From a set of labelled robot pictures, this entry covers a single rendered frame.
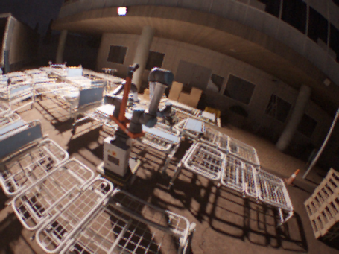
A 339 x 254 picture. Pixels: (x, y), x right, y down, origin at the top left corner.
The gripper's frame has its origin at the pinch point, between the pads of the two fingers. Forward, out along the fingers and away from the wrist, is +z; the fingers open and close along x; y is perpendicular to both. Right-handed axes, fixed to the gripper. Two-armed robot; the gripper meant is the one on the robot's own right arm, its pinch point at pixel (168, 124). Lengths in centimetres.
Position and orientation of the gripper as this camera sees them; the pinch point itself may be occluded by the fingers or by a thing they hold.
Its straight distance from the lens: 166.8
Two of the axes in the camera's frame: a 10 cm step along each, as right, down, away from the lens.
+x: 5.9, 5.8, -5.7
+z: -0.3, 7.1, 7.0
